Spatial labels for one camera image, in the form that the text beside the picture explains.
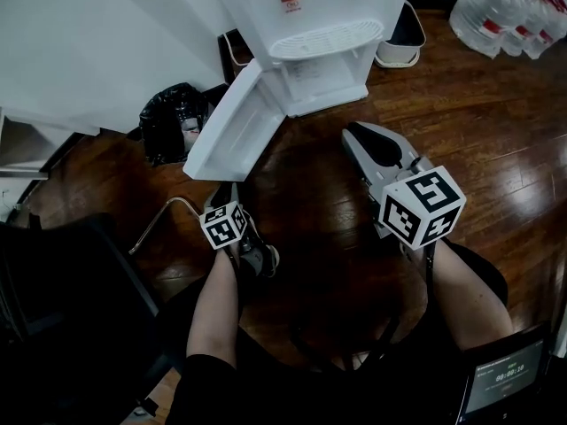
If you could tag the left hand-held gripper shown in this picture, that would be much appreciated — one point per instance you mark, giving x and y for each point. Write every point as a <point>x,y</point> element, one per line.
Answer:
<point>221,228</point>

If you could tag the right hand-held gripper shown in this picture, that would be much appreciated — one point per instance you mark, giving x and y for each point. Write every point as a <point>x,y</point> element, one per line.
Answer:
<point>421,206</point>

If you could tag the white water dispenser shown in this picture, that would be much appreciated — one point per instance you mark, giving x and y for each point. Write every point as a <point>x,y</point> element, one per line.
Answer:
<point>328,7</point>

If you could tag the person's left forearm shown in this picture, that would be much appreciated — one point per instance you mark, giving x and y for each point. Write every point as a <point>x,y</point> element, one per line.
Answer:
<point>212,308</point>

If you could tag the person's right forearm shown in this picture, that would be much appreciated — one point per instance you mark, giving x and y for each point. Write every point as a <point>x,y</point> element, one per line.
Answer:
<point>469,295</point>

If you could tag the clear water bottle red cap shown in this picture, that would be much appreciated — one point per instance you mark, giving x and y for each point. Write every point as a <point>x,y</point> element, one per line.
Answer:
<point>553,20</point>
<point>483,11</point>
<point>525,25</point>

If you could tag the person's left shoe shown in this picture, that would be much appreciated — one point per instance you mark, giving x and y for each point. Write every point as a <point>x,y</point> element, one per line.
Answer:
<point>261,259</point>

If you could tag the metal chair leg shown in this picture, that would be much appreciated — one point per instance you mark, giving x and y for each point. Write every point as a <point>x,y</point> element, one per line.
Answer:
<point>153,226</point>

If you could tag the bin with black bag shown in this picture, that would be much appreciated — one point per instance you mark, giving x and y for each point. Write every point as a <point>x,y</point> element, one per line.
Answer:
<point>166,122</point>

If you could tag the white container with black inside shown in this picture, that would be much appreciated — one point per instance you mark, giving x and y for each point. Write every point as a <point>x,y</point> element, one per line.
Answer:
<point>396,53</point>

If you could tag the white slotted drip tray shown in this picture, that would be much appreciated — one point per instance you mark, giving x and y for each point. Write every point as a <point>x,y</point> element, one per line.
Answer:
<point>325,40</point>

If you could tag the red and white warning sticker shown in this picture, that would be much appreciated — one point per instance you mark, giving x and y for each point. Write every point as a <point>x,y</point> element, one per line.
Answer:
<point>291,2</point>

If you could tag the black chair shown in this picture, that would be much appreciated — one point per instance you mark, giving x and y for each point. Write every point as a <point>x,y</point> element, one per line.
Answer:
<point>66,303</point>

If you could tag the white shelf board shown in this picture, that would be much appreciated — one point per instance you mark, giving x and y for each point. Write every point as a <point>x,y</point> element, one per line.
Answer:
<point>40,120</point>

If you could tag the person's black clothing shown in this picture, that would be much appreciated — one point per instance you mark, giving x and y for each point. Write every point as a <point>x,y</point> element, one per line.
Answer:
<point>266,392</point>

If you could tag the phone with timer screen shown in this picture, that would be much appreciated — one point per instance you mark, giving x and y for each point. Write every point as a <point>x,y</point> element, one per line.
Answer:
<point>505,379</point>

